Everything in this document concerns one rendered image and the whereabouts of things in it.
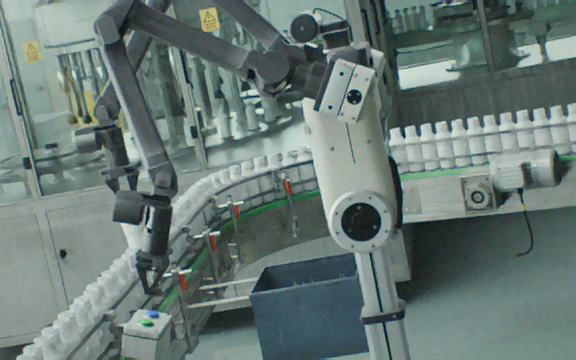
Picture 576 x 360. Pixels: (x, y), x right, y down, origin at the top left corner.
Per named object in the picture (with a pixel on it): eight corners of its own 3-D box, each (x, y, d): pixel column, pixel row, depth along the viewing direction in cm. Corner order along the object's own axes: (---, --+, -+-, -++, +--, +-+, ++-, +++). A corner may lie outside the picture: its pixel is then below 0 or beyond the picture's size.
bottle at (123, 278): (125, 331, 317) (111, 269, 315) (115, 328, 322) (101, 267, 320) (146, 324, 320) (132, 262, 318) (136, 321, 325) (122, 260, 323)
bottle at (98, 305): (123, 354, 297) (107, 288, 294) (100, 362, 294) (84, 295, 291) (112, 350, 302) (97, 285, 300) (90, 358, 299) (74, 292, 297)
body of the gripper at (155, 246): (133, 262, 268) (137, 229, 267) (144, 251, 278) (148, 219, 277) (162, 267, 268) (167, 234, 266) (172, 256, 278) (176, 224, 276)
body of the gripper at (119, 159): (106, 173, 342) (100, 147, 341) (142, 166, 341) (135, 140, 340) (100, 178, 336) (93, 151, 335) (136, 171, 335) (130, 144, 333)
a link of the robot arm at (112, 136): (117, 124, 333) (122, 121, 339) (92, 129, 334) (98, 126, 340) (123, 149, 334) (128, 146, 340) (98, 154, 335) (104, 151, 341)
